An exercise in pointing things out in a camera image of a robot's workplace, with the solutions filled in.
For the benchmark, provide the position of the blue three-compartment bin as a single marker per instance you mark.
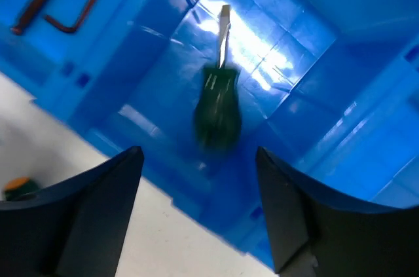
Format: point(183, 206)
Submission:
point(329, 86)

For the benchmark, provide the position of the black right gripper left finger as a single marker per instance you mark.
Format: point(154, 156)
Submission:
point(76, 227)

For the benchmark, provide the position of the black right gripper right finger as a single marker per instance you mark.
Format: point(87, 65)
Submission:
point(315, 230)

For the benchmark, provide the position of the stubby green screwdriver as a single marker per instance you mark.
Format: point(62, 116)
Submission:
point(19, 187)
point(217, 116)

